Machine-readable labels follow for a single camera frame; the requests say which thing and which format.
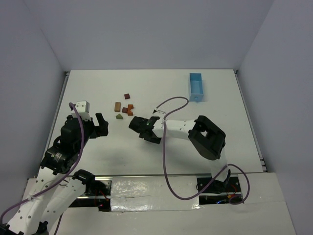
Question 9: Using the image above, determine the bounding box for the light brown rectangular block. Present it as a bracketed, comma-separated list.
[114, 102, 121, 112]

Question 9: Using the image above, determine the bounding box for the blue rectangular box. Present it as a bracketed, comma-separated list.
[188, 73, 204, 102]

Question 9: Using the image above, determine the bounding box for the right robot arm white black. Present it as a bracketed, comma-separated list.
[129, 116, 229, 183]

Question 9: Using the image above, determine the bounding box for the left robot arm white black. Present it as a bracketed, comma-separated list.
[0, 113, 109, 235]

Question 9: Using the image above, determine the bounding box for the green triangular block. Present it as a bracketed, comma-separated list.
[115, 114, 123, 119]

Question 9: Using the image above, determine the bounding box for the orange arch block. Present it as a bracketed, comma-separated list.
[127, 104, 134, 116]

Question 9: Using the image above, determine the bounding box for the silver tape patch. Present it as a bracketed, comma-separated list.
[111, 176, 200, 212]

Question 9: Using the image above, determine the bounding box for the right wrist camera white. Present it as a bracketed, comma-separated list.
[153, 108, 166, 118]

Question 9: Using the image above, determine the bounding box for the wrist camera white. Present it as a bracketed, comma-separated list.
[70, 100, 90, 120]
[153, 108, 166, 118]

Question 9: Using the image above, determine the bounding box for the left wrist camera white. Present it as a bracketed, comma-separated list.
[70, 100, 90, 120]

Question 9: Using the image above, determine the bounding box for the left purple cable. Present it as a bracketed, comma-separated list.
[0, 102, 86, 235]

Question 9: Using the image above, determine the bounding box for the purple cable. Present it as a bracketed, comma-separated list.
[154, 96, 250, 205]
[0, 102, 86, 235]

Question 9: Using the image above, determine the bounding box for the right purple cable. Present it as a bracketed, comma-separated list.
[154, 96, 250, 205]

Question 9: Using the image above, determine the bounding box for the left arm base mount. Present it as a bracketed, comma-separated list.
[70, 180, 112, 212]

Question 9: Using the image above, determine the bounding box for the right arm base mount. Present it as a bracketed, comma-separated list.
[199, 176, 243, 205]

